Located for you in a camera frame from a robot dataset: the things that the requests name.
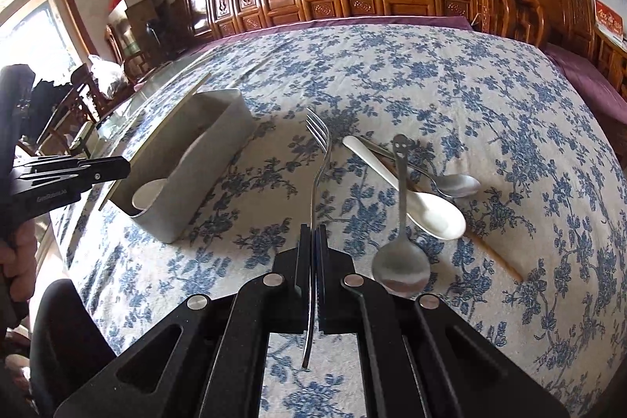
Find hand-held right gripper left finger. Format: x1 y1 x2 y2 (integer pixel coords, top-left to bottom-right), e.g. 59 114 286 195
59 224 313 418

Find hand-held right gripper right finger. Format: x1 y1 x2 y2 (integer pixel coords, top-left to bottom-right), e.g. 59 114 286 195
316 226 572 418

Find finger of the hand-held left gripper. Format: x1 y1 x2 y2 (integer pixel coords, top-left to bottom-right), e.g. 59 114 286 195
17 156 131 182
7 176 101 219

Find metal fork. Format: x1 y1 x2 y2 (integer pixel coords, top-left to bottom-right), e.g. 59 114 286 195
301 107 335 371

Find grey metal container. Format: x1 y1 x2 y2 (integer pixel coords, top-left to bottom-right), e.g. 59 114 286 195
107 88 256 245

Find person's left hand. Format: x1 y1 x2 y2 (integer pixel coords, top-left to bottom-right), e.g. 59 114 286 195
0 219 39 301

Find dark cloth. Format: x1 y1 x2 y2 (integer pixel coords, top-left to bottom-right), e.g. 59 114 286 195
32 78 75 141

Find dark wooden chair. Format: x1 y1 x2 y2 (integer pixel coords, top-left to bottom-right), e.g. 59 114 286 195
14 64 134 157

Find clear plastic bag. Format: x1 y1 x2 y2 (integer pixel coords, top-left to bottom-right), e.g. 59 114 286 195
88 56 134 99

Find stacked storage boxes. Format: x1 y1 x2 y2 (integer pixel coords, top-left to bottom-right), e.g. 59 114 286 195
105 2 173 67

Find person's black clothing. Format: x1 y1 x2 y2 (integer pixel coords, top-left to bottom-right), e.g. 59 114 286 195
28 278 118 418

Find plain metal spoon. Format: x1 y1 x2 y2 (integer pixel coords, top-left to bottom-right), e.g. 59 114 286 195
357 135 482 199

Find stacked cardboard boxes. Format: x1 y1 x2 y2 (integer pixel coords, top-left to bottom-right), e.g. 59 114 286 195
108 0 158 23

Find blue floral tablecloth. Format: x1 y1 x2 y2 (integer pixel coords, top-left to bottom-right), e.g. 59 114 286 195
49 24 627 418

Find purple sofa cushion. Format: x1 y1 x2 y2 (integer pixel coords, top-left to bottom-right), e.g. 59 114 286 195
186 14 474 56

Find purple armchair cushion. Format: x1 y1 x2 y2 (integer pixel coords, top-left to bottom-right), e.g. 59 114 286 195
544 42 627 126

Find wooden side cabinet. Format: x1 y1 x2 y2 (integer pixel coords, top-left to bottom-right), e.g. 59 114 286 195
594 26 627 99

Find red gift box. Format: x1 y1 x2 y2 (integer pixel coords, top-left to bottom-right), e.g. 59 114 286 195
594 0 626 47

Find metal spoon with face handle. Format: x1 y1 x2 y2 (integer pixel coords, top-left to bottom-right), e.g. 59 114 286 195
371 134 432 299

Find wooden window frame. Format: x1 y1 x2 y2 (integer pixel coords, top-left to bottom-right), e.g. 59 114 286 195
0 0 100 73

